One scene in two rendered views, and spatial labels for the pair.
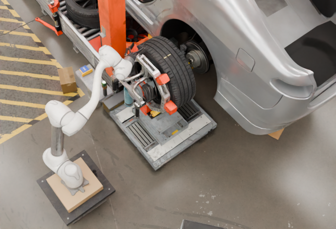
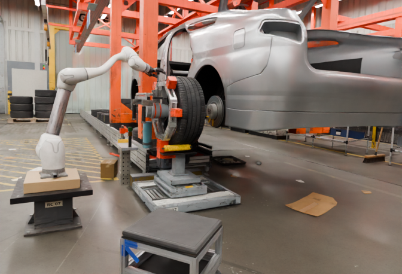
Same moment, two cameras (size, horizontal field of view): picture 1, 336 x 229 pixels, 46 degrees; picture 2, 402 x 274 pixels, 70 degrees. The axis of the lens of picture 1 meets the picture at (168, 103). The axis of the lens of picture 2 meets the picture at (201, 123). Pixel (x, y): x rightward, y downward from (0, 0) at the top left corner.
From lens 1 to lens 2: 293 cm
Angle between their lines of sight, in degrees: 54
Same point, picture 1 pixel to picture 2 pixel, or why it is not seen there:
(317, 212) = not seen: outside the picture
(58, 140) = (56, 108)
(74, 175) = (52, 142)
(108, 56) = (126, 49)
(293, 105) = (286, 51)
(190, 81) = (198, 94)
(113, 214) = (78, 237)
